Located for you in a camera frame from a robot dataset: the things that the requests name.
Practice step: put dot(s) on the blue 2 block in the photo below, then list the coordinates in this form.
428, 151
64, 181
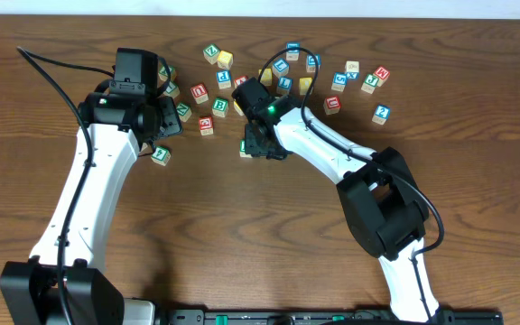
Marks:
381, 114

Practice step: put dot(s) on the red u block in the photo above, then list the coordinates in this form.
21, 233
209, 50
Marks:
199, 93
331, 105

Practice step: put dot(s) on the green Z block top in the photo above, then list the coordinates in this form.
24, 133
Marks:
211, 53

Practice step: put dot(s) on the yellow C block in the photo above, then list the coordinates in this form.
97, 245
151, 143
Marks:
238, 108

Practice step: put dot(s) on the green 4 block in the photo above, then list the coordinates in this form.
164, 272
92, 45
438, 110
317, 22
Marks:
161, 155

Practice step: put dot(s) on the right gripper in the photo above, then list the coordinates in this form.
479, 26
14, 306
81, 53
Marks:
253, 149

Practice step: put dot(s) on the blue d block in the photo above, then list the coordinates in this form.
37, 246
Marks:
293, 52
313, 63

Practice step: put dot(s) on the blue L block upper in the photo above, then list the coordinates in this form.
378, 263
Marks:
280, 68

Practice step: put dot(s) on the plain X block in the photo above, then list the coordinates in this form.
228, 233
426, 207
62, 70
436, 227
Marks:
352, 69

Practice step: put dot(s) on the blue L block lower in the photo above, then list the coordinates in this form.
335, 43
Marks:
284, 85

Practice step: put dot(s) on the red E block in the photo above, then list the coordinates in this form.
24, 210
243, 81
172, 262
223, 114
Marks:
206, 125

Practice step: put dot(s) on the yellow O block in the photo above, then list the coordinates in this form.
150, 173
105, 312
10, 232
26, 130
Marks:
305, 86

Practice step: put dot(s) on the green j block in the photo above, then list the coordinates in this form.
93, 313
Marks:
370, 83
167, 73

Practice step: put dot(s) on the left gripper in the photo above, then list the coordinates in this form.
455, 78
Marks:
170, 116

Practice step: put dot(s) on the green 7 block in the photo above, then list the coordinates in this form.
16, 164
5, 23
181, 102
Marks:
172, 90

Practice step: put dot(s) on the yellow S block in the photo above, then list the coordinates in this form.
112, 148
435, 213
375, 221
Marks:
265, 77

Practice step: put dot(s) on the green B block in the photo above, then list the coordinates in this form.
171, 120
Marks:
220, 107

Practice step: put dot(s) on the yellow block near Z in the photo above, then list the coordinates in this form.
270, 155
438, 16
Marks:
225, 60

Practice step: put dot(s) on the green N block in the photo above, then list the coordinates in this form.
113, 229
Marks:
184, 111

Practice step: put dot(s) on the blue l block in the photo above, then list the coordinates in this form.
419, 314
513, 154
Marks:
284, 85
280, 68

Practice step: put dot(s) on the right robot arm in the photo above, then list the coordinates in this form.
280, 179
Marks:
383, 207

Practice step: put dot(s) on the green J block right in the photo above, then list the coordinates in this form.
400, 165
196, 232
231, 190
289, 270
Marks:
370, 83

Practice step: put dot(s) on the green R block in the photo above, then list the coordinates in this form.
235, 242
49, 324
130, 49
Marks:
242, 150

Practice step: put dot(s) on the red U block left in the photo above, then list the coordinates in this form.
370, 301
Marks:
199, 93

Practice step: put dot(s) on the green J block left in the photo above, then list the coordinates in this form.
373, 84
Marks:
167, 73

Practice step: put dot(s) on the blue D block right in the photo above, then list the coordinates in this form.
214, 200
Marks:
313, 63

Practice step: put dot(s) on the red U block right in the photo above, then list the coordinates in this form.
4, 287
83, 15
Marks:
331, 105

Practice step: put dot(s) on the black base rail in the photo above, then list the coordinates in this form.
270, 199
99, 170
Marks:
443, 317

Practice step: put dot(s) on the red M block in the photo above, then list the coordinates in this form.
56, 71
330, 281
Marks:
382, 74

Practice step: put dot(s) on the blue P block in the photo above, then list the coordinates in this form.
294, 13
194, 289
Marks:
224, 79

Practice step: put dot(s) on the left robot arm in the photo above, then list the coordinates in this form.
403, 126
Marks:
63, 280

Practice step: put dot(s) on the blue D block top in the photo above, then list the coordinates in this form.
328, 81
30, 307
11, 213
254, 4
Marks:
293, 52

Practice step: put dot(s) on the red A block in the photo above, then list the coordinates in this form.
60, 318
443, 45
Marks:
240, 80

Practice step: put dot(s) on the blue 5 block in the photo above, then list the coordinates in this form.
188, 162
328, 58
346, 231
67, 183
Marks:
339, 82

